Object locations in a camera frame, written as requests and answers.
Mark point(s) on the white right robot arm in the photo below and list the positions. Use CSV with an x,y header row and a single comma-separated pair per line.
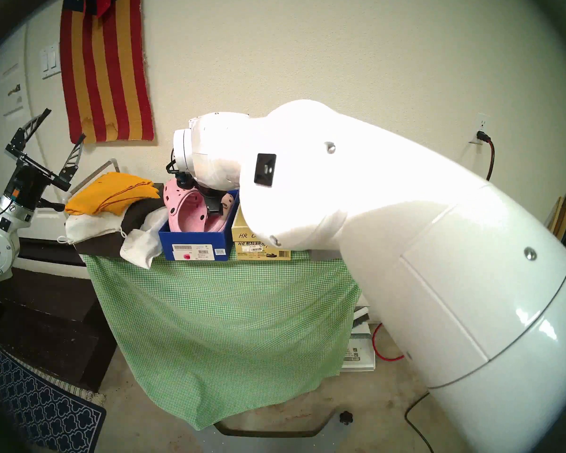
x,y
405,244

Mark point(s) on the red yellow striped flag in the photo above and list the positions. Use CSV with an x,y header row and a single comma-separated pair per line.
x,y
104,65

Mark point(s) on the navy patterned rug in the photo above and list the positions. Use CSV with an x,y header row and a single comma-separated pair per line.
x,y
42,414

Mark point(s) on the white light switch plate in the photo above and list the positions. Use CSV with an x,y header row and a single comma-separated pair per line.
x,y
50,60

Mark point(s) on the white wall outlet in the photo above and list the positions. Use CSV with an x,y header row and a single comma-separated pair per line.
x,y
481,122

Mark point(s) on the white crumpled cloth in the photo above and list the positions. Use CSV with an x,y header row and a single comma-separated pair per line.
x,y
139,249

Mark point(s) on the blue open shoe box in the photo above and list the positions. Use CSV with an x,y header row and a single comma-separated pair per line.
x,y
217,243

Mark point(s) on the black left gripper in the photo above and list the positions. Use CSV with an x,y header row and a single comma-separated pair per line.
x,y
28,183

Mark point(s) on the dark brown cloth bundle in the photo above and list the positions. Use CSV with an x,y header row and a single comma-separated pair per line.
x,y
99,245

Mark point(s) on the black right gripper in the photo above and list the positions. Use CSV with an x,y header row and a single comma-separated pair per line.
x,y
184,179

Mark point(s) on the green checkered tablecloth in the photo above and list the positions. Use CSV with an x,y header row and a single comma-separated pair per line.
x,y
217,324

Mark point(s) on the tan Michael Kors shoe box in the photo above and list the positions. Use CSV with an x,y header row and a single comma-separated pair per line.
x,y
245,235

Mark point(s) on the orange folded cloth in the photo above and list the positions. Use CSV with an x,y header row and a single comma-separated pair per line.
x,y
108,192

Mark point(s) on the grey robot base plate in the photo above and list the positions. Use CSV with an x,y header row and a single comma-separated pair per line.
x,y
311,440

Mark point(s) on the dark brown door step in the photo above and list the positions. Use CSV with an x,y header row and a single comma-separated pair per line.
x,y
47,324

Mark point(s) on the black star knob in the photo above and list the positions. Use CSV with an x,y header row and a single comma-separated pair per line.
x,y
346,417

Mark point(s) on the hand brush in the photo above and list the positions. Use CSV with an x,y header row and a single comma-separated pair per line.
x,y
361,321

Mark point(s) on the striped floor mat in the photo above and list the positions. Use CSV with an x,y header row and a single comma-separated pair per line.
x,y
75,393

